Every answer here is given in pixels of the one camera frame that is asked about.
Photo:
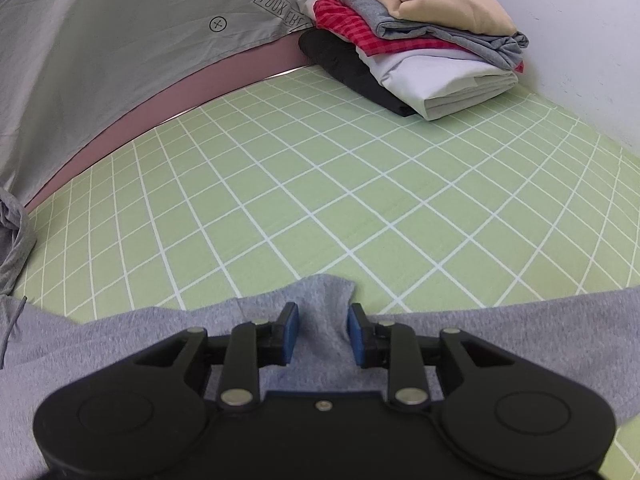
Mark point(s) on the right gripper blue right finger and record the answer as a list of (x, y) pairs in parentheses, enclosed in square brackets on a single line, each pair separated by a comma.
[(394, 347)]

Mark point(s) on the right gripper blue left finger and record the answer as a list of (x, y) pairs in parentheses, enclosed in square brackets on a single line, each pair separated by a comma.
[(252, 346)]

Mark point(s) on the grey zip hoodie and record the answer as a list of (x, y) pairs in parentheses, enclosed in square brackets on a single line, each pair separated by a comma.
[(593, 339)]

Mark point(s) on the white folded garment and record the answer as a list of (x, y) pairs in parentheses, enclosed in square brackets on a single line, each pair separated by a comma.
[(434, 85)]

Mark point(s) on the black folded garment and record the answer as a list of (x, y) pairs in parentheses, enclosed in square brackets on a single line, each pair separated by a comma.
[(340, 60)]

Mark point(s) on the grey folded garment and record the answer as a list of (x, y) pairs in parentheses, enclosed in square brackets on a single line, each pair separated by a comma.
[(505, 52)]

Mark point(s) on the red striped folded garment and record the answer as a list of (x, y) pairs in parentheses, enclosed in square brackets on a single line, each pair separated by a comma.
[(334, 16)]

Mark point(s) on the grey printed backdrop cloth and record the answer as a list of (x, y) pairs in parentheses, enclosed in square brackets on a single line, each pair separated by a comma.
[(81, 77)]

